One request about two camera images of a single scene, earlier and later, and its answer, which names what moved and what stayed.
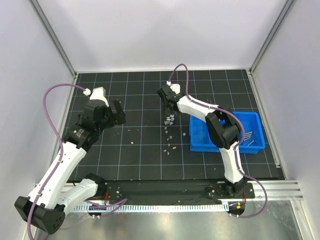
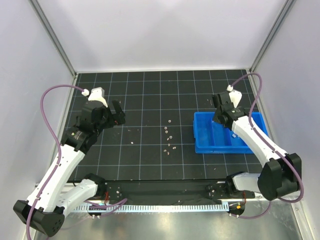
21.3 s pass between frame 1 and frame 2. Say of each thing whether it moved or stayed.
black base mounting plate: stayed
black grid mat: stayed
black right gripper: moved
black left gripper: stayed
